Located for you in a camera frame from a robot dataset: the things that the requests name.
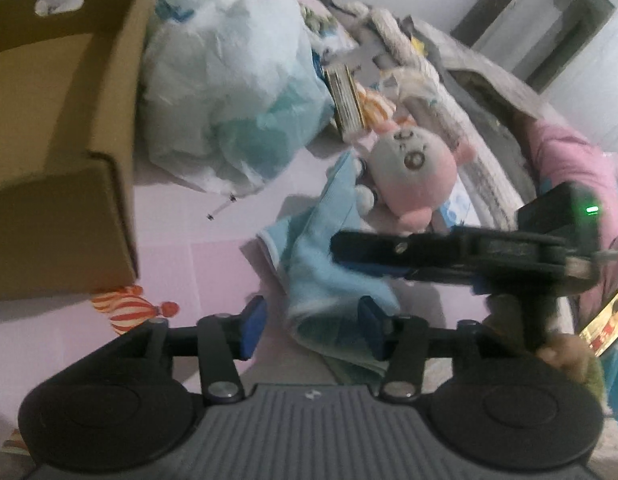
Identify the blue white medicine box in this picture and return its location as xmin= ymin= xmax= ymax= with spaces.
xmin=431 ymin=178 xmax=480 ymax=233

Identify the pink plush toy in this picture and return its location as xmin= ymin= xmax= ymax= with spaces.
xmin=355 ymin=119 xmax=476 ymax=233

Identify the blue checkered towel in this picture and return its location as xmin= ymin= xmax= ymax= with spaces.
xmin=258 ymin=153 xmax=400 ymax=388

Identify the gold tissue pack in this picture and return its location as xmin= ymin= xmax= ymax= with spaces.
xmin=323 ymin=64 xmax=365 ymax=139

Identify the orange striped cloth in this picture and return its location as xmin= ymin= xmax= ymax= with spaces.
xmin=356 ymin=82 xmax=396 ymax=129

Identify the blue white tissue pack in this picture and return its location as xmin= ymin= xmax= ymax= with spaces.
xmin=297 ymin=0 xmax=359 ymax=56

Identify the person's right hand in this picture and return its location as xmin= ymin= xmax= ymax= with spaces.
xmin=484 ymin=295 xmax=605 ymax=403

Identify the pink pillow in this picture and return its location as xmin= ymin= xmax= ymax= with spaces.
xmin=526 ymin=119 xmax=618 ymax=271

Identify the dark grey bed sheet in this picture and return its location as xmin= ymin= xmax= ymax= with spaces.
xmin=400 ymin=16 xmax=560 ymax=203

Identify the large white plastic bag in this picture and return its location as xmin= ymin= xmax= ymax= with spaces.
xmin=140 ymin=0 xmax=334 ymax=196

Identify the brown cardboard box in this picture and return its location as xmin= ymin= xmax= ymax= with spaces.
xmin=0 ymin=0 xmax=152 ymax=300

